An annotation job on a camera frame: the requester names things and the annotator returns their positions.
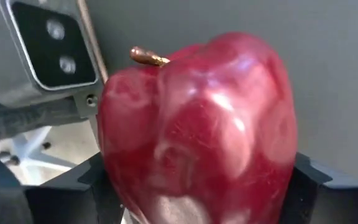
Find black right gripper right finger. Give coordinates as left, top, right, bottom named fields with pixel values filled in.
left=278, top=151, right=358, bottom=224

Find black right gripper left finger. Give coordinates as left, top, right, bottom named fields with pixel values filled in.
left=23, top=151, right=127, bottom=224

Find dark red bell pepper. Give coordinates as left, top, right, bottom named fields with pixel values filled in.
left=97, top=30, right=298, bottom=224

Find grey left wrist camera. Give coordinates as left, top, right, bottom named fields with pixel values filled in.
left=0, top=0, right=109, bottom=108

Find white star-shaped stand base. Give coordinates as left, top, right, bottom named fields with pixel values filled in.
left=0, top=126, right=79, bottom=186

